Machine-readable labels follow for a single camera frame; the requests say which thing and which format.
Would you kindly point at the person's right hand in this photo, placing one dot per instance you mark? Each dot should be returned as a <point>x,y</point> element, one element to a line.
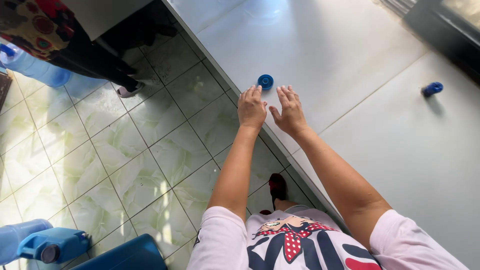
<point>292,116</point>

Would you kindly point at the person's left hand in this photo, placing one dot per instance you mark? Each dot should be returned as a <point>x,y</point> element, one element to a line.
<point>250,112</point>

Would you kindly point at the round blue bottle cap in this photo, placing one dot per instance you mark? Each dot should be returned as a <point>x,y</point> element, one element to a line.
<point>265,81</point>

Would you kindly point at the person's dark red slipper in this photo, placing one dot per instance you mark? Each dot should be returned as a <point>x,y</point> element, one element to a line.
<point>277,187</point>

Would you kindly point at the person's pink printed shirt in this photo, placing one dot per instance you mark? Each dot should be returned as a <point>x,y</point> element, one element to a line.
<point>300,243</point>

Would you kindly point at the small blue plastic stopper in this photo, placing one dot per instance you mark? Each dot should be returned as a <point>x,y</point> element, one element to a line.
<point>432,89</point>

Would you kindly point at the dark blue plastic container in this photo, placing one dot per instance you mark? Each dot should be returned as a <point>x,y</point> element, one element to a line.
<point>123,255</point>

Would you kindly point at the large clear blue water bottle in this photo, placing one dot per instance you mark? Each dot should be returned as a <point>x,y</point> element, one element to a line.
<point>33,67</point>

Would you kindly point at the blue jerrycan with black cap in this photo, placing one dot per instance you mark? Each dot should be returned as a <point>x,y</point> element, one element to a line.
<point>56,243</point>

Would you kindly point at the brown wooden board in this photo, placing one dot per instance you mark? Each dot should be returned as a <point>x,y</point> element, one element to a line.
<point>3,90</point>

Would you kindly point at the pale blue water gallon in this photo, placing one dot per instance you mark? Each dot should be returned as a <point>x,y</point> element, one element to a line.
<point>15,236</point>

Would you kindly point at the dark window frame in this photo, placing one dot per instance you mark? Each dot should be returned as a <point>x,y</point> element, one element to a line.
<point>442,26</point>

